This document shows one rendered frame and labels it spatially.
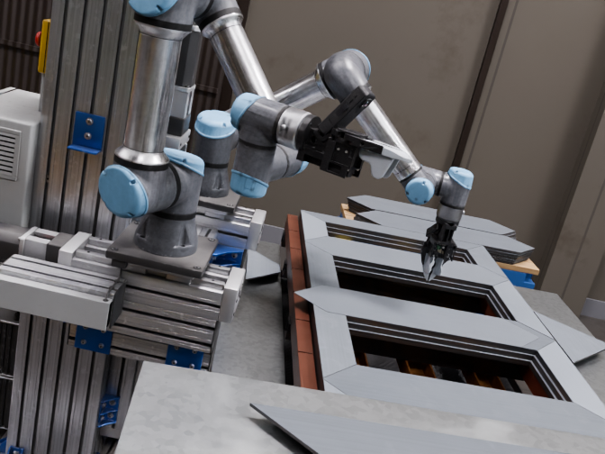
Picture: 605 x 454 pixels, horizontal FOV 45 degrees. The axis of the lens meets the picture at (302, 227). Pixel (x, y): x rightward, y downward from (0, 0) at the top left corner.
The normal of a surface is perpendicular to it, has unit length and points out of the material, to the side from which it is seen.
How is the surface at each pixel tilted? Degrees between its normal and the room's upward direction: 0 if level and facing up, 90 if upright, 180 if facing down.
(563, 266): 90
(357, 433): 0
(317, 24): 90
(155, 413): 0
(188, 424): 0
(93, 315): 90
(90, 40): 90
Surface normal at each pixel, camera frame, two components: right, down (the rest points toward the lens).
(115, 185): -0.50, 0.31
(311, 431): 0.22, -0.92
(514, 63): -0.06, 0.32
